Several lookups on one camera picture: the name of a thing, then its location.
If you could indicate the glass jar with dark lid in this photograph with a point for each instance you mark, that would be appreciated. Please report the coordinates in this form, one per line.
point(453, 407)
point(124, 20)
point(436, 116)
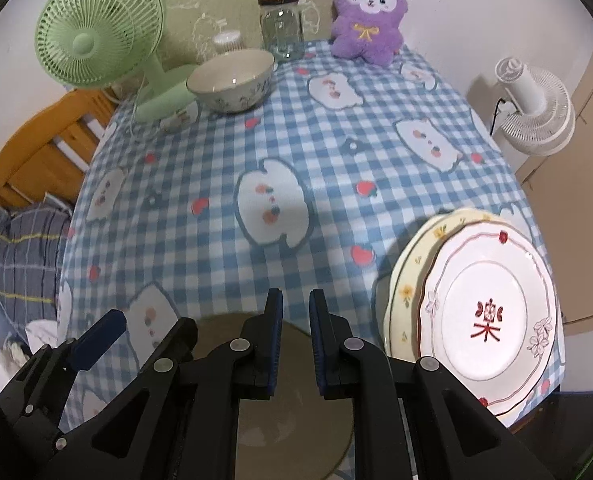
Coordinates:
point(280, 25)

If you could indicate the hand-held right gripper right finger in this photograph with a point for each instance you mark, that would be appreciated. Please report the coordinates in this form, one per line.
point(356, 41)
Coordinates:
point(319, 340)

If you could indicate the cotton swab container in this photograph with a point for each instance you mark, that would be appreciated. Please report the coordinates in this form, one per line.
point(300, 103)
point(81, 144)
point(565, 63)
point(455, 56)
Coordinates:
point(226, 42)

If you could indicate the white garment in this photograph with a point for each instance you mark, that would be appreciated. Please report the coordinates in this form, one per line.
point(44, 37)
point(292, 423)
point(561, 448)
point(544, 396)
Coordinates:
point(41, 330)

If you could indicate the blue checkered tablecloth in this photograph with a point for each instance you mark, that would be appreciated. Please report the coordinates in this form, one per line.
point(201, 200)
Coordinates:
point(276, 135)

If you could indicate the cream bowl with dark rim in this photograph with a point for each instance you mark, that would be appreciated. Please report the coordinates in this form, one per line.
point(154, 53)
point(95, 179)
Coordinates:
point(231, 82)
point(296, 420)

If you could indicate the yellow flower plate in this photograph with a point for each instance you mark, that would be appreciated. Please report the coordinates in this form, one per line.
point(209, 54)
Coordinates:
point(385, 310)
point(407, 292)

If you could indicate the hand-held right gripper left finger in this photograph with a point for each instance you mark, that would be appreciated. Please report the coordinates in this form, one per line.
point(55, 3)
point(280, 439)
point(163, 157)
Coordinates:
point(275, 340)

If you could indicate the purple plush toy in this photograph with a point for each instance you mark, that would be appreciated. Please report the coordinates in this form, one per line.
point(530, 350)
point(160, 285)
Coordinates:
point(371, 15)

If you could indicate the green desk fan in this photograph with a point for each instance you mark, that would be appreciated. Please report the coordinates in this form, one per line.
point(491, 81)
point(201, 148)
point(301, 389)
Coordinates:
point(101, 35)

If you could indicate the crumpled white cloth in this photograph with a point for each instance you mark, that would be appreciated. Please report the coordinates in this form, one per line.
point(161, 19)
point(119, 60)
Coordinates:
point(6, 360)

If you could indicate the grey plaid pillow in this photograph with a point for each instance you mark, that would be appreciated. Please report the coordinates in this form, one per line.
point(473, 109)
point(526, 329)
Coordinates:
point(21, 260)

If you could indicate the wooden bed headboard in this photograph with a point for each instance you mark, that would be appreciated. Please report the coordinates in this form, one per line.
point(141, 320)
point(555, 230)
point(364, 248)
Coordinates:
point(36, 155)

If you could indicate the white standing fan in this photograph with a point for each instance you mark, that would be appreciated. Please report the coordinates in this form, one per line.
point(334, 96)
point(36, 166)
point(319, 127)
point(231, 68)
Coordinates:
point(536, 105)

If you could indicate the red patterned white plate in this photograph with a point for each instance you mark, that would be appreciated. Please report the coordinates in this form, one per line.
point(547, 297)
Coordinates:
point(491, 310)

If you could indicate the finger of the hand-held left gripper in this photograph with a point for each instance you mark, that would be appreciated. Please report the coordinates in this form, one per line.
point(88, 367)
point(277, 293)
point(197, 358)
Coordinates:
point(184, 335)
point(96, 332)

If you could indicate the green patterned board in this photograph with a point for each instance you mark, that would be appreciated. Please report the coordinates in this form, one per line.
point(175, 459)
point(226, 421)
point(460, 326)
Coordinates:
point(206, 0)

